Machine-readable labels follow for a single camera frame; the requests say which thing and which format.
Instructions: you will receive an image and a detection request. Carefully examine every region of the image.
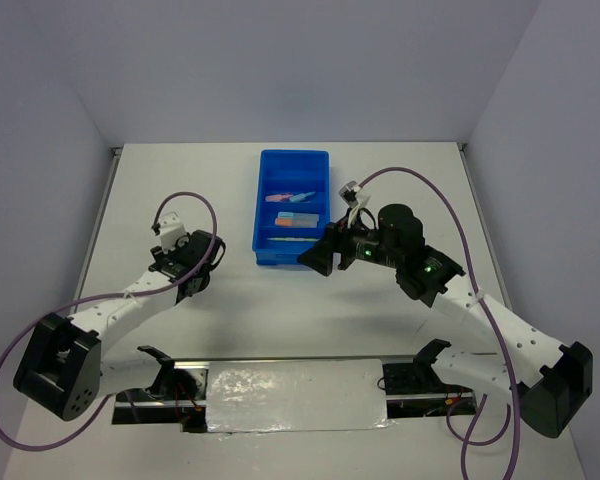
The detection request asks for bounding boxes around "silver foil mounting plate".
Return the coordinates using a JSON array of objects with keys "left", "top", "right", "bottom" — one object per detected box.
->
[{"left": 104, "top": 357, "right": 486, "bottom": 435}]

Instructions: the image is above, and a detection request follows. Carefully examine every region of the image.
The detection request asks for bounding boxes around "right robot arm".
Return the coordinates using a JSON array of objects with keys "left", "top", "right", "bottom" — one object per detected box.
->
[{"left": 298, "top": 204, "right": 593, "bottom": 438}]

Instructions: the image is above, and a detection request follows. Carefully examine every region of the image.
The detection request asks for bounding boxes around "blue cap clear highlighter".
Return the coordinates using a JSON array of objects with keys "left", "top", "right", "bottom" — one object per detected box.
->
[{"left": 277, "top": 211, "right": 320, "bottom": 222}]

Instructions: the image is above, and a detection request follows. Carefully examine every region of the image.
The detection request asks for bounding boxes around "pink highlighter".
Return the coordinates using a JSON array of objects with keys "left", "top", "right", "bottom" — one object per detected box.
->
[{"left": 264, "top": 193, "right": 292, "bottom": 203}]

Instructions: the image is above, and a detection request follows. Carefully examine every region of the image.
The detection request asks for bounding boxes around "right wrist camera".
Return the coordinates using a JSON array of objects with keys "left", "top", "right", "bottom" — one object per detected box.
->
[{"left": 339, "top": 181, "right": 370, "bottom": 227}]

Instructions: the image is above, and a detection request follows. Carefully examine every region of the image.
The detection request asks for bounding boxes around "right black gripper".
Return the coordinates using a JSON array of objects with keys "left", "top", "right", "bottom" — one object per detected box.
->
[{"left": 296, "top": 206, "right": 401, "bottom": 276}]

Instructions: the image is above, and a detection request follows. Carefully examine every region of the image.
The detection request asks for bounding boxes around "blue compartment tray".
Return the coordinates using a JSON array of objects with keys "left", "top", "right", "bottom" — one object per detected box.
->
[{"left": 252, "top": 149, "right": 331, "bottom": 266}]

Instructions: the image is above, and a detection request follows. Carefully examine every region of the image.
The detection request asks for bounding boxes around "orange cap grey highlighter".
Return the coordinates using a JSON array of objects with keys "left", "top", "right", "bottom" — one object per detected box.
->
[{"left": 274, "top": 218, "right": 318, "bottom": 228}]

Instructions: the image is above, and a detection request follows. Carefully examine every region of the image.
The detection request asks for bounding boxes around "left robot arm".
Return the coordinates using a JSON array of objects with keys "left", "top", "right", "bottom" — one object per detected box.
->
[{"left": 13, "top": 230, "right": 226, "bottom": 421}]

